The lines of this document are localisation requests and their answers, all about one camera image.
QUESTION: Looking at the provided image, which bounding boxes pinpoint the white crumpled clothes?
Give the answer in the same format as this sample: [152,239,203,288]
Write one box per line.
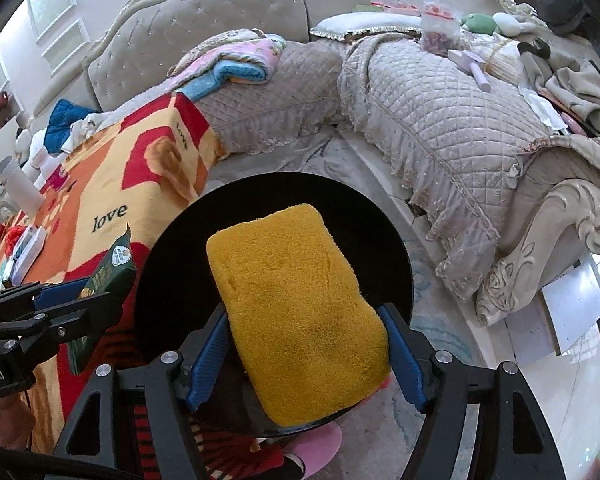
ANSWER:
[70,112,106,153]

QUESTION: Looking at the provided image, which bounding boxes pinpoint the dark puffer jacket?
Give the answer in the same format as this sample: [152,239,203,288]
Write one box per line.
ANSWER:
[537,0,588,36]

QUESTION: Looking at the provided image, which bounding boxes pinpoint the green plush toy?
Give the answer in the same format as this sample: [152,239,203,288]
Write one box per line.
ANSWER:
[460,12,498,36]

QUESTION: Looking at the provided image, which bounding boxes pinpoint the white frilled pillow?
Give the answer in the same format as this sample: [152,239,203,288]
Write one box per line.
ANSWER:
[310,10,426,41]

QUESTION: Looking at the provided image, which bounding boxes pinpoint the pink slipper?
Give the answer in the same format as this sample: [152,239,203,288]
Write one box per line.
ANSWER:
[285,422,343,476]

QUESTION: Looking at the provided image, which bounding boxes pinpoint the black trash bin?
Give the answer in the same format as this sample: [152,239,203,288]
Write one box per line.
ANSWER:
[135,172,413,436]

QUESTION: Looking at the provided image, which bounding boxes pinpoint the white paper packet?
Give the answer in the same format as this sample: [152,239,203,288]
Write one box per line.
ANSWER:
[522,87,566,133]

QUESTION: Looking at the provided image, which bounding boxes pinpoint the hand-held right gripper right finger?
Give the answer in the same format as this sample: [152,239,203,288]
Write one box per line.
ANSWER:
[377,302,566,480]

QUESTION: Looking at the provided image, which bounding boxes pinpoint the yellow sponge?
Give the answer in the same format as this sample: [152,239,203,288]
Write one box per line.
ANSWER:
[206,203,393,428]

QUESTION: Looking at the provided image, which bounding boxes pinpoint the person's left hand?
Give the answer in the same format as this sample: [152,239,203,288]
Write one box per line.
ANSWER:
[0,400,37,453]

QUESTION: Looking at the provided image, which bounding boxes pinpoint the beige tufted sofa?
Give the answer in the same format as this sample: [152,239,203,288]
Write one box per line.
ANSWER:
[0,0,600,326]

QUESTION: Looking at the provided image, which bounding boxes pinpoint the orange red printed blanket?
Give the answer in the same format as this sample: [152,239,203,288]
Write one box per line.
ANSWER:
[0,92,301,480]

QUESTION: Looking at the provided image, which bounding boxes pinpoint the cream ribbed cushion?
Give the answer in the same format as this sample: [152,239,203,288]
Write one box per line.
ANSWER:
[480,42,526,83]

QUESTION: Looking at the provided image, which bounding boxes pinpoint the folded pink blue blanket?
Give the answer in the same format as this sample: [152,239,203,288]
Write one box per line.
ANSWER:
[167,35,288,101]

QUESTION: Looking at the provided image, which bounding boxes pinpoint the teal white box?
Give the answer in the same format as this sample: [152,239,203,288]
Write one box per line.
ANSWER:
[10,227,48,283]

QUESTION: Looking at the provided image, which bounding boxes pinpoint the red plastic bag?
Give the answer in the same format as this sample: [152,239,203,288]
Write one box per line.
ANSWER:
[0,225,31,261]

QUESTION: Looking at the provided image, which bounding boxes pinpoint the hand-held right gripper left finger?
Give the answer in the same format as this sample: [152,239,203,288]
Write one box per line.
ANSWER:
[55,304,232,480]

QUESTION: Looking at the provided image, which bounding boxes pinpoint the white thermos bottle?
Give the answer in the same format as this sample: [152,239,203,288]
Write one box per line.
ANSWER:
[0,156,46,211]

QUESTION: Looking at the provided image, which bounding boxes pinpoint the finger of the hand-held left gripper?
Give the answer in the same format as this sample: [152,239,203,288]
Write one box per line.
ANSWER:
[0,292,128,357]
[0,277,96,321]

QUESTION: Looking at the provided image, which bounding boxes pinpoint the dark green box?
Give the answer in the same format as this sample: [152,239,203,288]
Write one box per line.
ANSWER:
[67,227,136,373]

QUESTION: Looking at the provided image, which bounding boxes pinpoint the blue pillow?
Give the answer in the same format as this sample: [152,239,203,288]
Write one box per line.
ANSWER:
[45,99,101,153]

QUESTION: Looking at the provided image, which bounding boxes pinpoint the white plush rabbit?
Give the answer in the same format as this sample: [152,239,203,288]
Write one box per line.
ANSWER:
[492,10,536,36]

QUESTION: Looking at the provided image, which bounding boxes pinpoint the beige crumpled clothes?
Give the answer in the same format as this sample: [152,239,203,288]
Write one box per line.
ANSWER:
[520,40,600,141]

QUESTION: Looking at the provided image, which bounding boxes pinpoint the clear bag of red snacks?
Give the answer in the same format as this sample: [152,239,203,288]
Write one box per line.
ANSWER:
[420,0,463,53]

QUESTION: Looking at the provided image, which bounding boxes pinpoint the quilted beige sofa cover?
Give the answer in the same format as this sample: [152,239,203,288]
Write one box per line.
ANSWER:
[195,40,348,157]
[339,35,581,301]

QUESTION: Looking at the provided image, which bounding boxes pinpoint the white plush doll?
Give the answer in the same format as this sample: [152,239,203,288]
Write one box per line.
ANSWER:
[15,130,46,171]

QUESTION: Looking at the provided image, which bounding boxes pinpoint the pink packages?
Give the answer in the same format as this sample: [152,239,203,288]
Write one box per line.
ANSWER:
[372,0,423,13]

